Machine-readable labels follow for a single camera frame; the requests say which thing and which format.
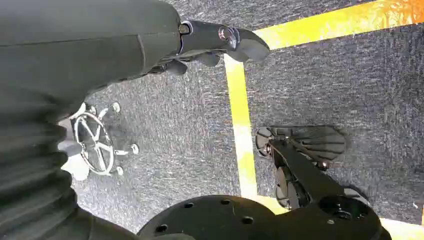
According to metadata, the black robot leg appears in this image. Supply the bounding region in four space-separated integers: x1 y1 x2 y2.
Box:
264 138 392 240

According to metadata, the ribbed grey left arm sleeve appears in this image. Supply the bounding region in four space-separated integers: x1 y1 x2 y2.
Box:
0 109 197 240

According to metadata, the black robot foot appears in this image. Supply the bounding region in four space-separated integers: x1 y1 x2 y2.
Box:
254 124 348 163

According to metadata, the black round robot joint plate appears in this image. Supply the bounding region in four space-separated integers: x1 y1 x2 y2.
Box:
137 195 289 240

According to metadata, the chrome star chair base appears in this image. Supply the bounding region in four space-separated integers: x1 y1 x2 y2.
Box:
57 101 140 182

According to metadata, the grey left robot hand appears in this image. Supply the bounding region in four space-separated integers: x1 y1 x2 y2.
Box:
0 0 271 124

